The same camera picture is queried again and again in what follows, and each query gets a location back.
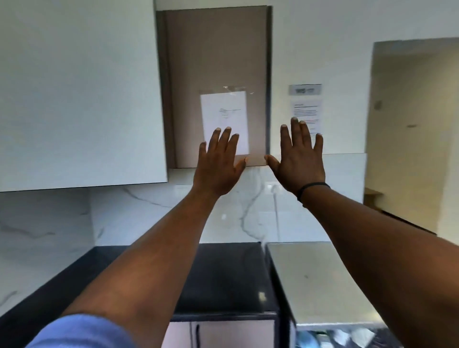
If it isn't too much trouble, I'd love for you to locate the person's right hand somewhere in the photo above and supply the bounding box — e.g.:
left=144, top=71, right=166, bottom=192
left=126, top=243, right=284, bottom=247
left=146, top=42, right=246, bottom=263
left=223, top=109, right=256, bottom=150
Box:
left=264, top=117, right=326, bottom=198

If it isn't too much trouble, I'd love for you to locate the person's left hand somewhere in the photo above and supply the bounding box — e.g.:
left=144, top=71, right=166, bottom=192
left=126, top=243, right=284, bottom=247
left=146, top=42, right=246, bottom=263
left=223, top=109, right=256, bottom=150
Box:
left=192, top=127, right=247, bottom=198

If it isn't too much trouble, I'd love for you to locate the silver dishwasher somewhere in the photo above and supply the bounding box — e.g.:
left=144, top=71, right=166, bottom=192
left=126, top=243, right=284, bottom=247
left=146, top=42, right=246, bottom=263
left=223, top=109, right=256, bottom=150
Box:
left=266, top=242, right=399, bottom=348

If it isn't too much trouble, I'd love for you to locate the beige ribbed wall cabinet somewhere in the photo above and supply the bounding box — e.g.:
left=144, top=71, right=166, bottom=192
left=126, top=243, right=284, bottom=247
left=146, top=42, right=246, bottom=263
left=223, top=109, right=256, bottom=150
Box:
left=0, top=0, right=273, bottom=193

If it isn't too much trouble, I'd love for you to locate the light blue cup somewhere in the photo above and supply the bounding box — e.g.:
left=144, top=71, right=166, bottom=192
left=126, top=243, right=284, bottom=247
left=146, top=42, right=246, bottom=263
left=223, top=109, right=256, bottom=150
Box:
left=297, top=330, right=318, bottom=348

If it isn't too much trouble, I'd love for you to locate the person's right forearm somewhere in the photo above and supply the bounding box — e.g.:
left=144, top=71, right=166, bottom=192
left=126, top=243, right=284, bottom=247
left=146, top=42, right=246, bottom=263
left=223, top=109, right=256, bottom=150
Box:
left=301, top=186, right=459, bottom=348

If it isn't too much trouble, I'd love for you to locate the person's left forearm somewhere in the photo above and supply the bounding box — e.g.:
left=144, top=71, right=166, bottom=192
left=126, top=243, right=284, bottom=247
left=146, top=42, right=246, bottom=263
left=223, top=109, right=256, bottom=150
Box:
left=61, top=190, right=219, bottom=348

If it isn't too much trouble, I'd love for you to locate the pink base cabinet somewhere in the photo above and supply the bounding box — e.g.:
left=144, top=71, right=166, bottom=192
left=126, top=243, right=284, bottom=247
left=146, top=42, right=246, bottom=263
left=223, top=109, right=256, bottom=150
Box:
left=161, top=315, right=284, bottom=348

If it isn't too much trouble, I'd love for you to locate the person's blue shirt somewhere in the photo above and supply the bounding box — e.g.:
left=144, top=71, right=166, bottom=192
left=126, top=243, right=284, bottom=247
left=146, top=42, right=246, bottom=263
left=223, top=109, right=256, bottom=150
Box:
left=27, top=314, right=135, bottom=348

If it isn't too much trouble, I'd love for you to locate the black wristband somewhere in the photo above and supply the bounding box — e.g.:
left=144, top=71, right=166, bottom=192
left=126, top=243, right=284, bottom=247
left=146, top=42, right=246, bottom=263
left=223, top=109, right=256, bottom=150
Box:
left=296, top=182, right=330, bottom=203

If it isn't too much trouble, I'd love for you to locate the white paper with figure sketch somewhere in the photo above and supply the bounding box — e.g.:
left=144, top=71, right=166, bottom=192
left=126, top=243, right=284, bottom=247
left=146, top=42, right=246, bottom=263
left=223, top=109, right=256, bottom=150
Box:
left=200, top=90, right=250, bottom=155

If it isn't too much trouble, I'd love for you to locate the brown cardboard box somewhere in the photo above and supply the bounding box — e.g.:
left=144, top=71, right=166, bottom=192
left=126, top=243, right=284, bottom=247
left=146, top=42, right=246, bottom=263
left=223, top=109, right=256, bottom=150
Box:
left=364, top=188, right=384, bottom=212

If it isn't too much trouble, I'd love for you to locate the clear adhesive tape strip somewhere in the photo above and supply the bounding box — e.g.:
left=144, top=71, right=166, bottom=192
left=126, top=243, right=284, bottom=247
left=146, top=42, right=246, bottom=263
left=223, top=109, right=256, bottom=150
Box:
left=222, top=85, right=256, bottom=96

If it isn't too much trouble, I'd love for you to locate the white printed wall notice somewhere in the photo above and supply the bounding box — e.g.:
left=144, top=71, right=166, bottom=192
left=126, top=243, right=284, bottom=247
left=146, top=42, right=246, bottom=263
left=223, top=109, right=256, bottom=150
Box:
left=291, top=99, right=323, bottom=135

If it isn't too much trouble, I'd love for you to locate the grey power cable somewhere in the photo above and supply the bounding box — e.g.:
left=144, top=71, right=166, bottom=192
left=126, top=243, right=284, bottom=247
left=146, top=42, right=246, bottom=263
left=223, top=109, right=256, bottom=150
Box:
left=273, top=193, right=280, bottom=243

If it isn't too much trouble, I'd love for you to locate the grey wall label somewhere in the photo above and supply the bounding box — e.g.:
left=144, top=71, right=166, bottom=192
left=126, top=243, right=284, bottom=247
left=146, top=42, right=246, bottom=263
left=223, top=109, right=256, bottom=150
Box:
left=289, top=84, right=322, bottom=97

